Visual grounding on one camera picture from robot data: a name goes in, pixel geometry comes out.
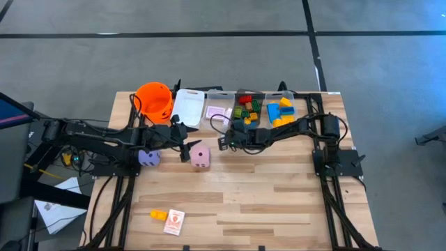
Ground orange-printed playing card box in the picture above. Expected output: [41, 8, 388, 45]
[162, 208, 186, 236]

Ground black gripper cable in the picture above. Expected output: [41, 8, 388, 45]
[209, 114, 269, 156]

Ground white plastic bin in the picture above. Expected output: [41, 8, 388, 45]
[170, 89, 206, 129]

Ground orange pumpkin-face bucket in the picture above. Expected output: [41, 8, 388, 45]
[133, 82, 174, 125]

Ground white paper sheets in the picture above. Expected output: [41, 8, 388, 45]
[33, 176, 89, 235]

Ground computer monitor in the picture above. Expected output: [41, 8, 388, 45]
[0, 91, 40, 130]

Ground yellow cable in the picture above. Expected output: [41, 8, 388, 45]
[23, 162, 67, 181]

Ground grey translucent plastic bin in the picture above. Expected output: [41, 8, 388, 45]
[233, 89, 267, 132]

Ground dark grey chair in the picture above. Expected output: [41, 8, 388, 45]
[0, 100, 36, 251]

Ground purple foam die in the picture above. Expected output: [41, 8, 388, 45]
[137, 149, 162, 167]

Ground clear plastic bin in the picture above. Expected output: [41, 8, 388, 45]
[203, 89, 237, 133]
[265, 90, 301, 130]

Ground long blue four-stud block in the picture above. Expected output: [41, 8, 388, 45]
[266, 102, 282, 123]

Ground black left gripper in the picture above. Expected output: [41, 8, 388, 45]
[152, 114, 203, 163]

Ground pink foam die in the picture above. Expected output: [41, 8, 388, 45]
[190, 144, 212, 169]

